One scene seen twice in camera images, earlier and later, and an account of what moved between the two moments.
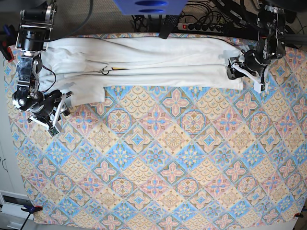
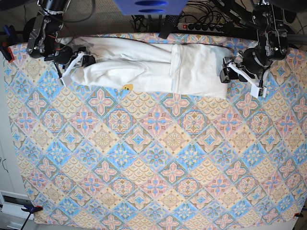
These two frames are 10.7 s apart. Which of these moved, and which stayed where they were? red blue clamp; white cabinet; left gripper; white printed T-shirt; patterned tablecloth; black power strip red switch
Moved: left gripper; white printed T-shirt
Stayed: patterned tablecloth; white cabinet; black power strip red switch; red blue clamp
